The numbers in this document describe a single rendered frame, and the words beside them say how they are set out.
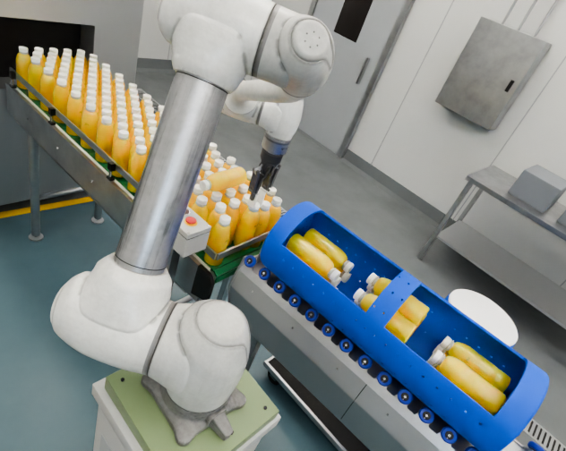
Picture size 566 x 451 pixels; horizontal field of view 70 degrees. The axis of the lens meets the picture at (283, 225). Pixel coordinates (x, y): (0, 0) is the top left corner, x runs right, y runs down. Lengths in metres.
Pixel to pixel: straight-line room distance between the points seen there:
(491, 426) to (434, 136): 3.74
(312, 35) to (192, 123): 0.25
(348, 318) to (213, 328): 0.57
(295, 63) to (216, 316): 0.48
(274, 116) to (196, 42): 0.59
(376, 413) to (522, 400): 0.42
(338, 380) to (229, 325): 0.69
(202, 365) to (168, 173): 0.36
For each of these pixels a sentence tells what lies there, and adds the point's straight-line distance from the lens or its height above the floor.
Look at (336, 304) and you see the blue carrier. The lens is 1.26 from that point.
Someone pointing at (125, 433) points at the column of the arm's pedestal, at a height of 1.00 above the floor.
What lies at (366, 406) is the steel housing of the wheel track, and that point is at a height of 0.85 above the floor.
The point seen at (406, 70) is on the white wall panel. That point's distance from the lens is 4.83.
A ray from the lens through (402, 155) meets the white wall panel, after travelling 4.85.
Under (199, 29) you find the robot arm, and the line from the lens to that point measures 0.76.
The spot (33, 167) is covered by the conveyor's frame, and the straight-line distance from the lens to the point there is 2.61.
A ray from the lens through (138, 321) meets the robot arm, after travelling 0.82.
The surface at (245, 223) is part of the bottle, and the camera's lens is 1.52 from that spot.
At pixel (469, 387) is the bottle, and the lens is 1.28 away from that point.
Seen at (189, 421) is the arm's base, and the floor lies 1.06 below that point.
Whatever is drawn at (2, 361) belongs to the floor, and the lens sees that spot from 2.35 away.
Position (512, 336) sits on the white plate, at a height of 1.04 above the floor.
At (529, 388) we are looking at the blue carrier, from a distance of 1.27.
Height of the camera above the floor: 1.91
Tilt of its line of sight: 33 degrees down
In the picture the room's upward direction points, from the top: 22 degrees clockwise
